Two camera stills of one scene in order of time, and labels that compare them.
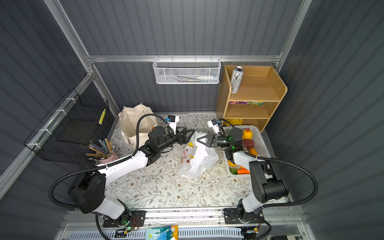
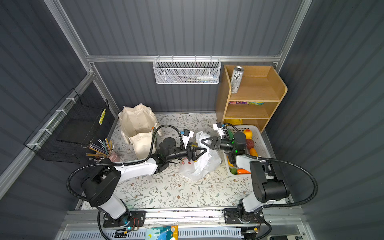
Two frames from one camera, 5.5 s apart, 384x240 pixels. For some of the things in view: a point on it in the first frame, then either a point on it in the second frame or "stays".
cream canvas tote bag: [128, 117] stays
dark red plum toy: [249, 143] stays
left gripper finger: [185, 138] -> [200, 148]
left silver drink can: [236, 79] stays
